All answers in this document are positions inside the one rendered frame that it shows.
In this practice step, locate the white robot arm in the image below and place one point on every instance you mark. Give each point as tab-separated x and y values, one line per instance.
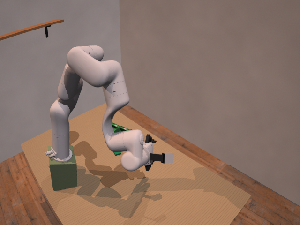
84	62

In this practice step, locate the green bins with labels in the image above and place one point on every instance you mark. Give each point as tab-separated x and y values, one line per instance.
118	128

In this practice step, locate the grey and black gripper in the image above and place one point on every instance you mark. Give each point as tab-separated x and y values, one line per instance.
148	145

